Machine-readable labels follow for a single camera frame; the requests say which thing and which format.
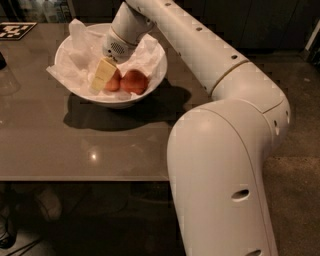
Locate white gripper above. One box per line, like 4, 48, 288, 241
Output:
90, 28, 137, 92

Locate red apple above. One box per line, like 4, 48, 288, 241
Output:
120, 70, 149, 95
105, 70, 122, 92

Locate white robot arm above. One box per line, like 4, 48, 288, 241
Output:
103, 0, 291, 256

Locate white ceramic bowl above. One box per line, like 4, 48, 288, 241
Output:
54, 22, 169, 110

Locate white crumpled paper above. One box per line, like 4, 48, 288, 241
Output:
46, 18, 160, 101

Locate bottles on back shelf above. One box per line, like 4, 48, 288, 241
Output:
17, 0, 73, 23

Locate dark object at left edge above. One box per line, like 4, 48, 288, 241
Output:
0, 52, 7, 70

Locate black white fiducial marker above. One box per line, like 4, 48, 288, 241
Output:
0, 22, 37, 41

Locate black cable on floor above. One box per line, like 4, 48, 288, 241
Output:
0, 213, 44, 256

